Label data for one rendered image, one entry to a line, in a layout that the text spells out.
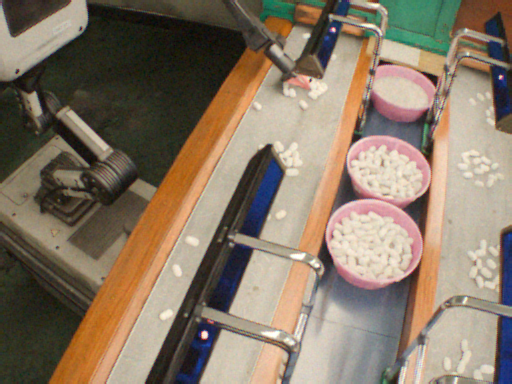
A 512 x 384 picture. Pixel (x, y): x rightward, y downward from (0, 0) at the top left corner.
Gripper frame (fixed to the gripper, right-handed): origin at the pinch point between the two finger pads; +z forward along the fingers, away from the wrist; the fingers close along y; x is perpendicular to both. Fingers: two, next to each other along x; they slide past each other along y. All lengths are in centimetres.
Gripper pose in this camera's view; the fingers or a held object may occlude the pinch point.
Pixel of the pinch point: (307, 86)
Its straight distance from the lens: 173.8
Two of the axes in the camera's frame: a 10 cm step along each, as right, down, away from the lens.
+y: 3.1, -7.1, 6.3
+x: -6.5, 3.3, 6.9
